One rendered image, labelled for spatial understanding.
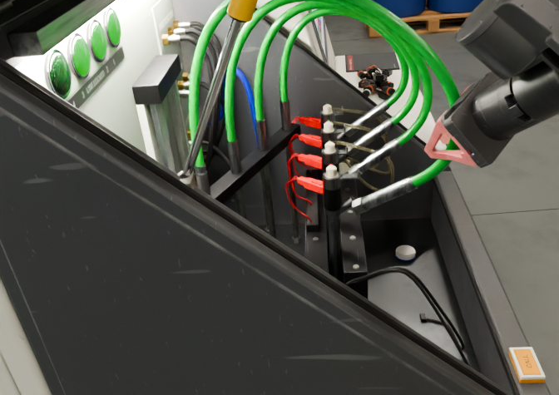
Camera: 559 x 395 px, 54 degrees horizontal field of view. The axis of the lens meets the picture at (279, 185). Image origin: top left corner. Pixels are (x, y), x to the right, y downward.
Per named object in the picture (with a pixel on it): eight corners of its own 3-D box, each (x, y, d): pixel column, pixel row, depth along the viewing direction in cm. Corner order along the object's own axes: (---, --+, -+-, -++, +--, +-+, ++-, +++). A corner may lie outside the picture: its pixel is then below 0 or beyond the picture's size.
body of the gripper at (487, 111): (437, 125, 58) (487, 96, 51) (483, 74, 63) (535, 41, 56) (477, 171, 58) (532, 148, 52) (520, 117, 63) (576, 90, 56)
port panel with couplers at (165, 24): (200, 172, 106) (170, 6, 90) (183, 173, 106) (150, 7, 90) (211, 141, 117) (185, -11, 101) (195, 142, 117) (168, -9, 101)
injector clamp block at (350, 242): (368, 339, 95) (368, 270, 87) (309, 341, 96) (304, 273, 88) (354, 225, 124) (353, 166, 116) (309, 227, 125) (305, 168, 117)
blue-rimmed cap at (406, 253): (417, 261, 112) (417, 255, 111) (396, 262, 112) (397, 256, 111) (413, 249, 115) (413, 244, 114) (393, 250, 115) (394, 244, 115)
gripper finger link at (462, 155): (399, 142, 66) (451, 111, 57) (430, 110, 69) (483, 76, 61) (436, 185, 66) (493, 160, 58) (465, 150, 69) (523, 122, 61)
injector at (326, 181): (357, 285, 94) (355, 178, 83) (328, 286, 94) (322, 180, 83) (356, 274, 96) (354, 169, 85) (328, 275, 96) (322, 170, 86)
